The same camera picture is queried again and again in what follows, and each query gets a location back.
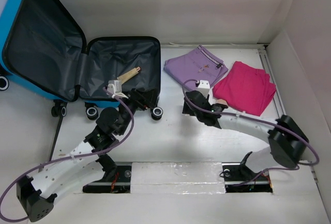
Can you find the purple shorts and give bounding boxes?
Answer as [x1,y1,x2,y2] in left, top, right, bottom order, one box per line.
[163,46,228,91]

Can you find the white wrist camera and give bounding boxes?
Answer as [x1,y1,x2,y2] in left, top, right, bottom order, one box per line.
[195,80,210,98]
[106,80,128,99]

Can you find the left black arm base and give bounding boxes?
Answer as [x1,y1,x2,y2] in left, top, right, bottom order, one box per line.
[82,154,132,194]

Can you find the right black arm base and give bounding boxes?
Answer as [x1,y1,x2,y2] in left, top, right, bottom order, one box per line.
[219,152,273,193]

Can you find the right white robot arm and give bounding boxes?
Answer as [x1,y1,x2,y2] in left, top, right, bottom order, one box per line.
[183,91,309,180]

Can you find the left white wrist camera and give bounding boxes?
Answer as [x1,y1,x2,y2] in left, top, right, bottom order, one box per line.
[106,80,128,99]

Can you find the pink shorts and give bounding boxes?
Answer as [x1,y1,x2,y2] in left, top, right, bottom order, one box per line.
[212,61,276,116]

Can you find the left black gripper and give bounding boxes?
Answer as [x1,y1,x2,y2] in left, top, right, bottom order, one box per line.
[115,86,158,136]

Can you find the blue kids suitcase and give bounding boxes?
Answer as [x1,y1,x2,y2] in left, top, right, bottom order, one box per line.
[1,0,161,120]

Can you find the aluminium frame rail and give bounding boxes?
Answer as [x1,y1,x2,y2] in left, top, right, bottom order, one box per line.
[258,43,319,183]

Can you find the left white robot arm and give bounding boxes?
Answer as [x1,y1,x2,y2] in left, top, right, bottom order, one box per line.
[16,85,159,222]

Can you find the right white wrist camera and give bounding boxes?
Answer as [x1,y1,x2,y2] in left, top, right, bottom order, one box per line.
[195,80,210,98]

